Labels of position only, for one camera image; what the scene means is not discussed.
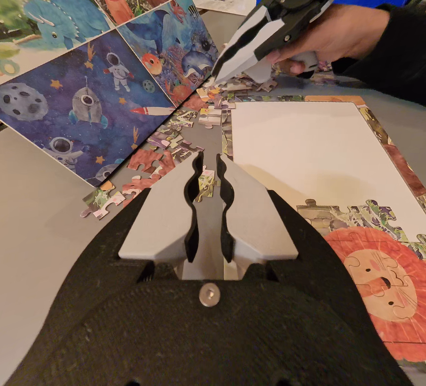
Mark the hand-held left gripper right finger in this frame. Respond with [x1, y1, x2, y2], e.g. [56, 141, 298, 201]
[216, 154, 299, 280]

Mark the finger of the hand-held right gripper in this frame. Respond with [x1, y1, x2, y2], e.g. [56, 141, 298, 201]
[219, 5, 271, 61]
[211, 19, 284, 85]

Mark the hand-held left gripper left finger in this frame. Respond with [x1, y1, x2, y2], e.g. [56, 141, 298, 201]
[118, 152, 205, 279]

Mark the pile of puzzle pieces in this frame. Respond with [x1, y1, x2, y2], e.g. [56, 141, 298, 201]
[80, 61, 337, 220]

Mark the puzzle frame tray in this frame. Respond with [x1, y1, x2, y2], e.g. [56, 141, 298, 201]
[221, 95, 426, 373]

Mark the person's right forearm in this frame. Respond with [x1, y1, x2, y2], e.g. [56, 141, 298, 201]
[331, 2, 426, 107]

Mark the person's right hand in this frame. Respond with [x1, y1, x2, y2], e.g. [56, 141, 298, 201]
[266, 4, 391, 76]

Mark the illustrated puzzle picture board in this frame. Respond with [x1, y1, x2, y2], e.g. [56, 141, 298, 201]
[0, 0, 221, 189]

